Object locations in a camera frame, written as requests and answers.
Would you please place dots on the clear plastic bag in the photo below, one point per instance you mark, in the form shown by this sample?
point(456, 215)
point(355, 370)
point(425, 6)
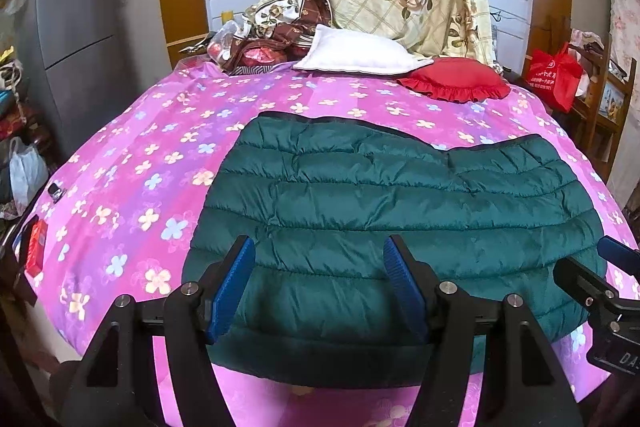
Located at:
point(225, 39)

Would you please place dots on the wooden shelf rack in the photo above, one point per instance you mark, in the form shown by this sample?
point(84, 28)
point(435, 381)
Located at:
point(600, 107)

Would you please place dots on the white pillow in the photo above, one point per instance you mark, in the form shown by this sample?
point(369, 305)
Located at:
point(355, 52)

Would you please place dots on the green puffer jacket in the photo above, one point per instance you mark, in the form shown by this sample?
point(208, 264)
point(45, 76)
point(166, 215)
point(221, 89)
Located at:
point(350, 197)

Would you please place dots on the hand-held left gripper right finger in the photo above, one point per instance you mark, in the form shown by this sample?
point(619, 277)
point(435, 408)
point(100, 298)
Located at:
point(407, 287)

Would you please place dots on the pink floral bedsheet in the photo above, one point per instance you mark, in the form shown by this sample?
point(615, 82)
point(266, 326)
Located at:
point(150, 147)

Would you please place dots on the white plastic bag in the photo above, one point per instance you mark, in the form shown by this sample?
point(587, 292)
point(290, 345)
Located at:
point(27, 174)

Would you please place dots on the grey refrigerator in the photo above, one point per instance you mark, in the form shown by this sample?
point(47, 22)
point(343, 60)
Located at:
point(75, 32)

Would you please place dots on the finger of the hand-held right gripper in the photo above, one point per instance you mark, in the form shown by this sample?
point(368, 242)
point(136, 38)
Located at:
point(620, 254)

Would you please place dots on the small black clip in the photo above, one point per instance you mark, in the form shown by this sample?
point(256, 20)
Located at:
point(56, 192)

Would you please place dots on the red shopping bag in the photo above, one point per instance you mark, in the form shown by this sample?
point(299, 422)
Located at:
point(552, 77)

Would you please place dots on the floral curtain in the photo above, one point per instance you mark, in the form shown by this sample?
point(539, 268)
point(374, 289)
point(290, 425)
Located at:
point(625, 37)

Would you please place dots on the red ruffled cushion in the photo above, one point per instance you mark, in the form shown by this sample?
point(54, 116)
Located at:
point(455, 79)

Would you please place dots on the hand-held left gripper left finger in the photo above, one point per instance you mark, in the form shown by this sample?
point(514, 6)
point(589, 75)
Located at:
point(232, 287)

